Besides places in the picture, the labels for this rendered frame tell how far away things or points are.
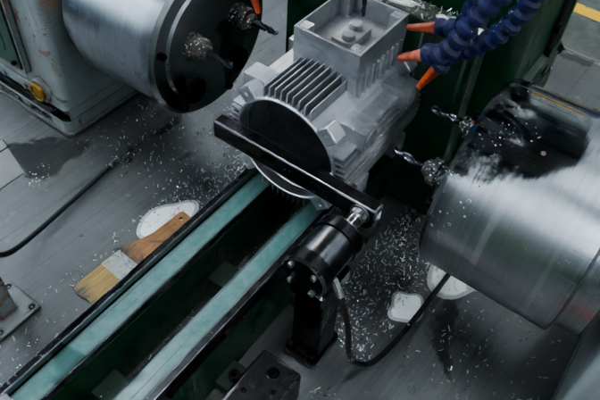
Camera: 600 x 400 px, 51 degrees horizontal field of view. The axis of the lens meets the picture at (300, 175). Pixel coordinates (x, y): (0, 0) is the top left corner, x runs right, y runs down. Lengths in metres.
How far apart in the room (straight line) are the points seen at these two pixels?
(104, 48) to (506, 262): 0.61
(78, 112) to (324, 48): 0.52
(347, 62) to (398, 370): 0.42
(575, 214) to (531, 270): 0.07
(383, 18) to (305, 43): 0.12
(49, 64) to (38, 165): 0.18
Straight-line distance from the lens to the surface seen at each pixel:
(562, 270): 0.69
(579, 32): 3.19
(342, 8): 0.90
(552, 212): 0.68
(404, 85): 0.86
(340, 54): 0.79
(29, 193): 1.13
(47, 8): 1.05
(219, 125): 0.85
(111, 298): 0.82
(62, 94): 1.14
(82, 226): 1.06
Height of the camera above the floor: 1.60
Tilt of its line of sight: 47 degrees down
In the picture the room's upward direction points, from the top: 4 degrees clockwise
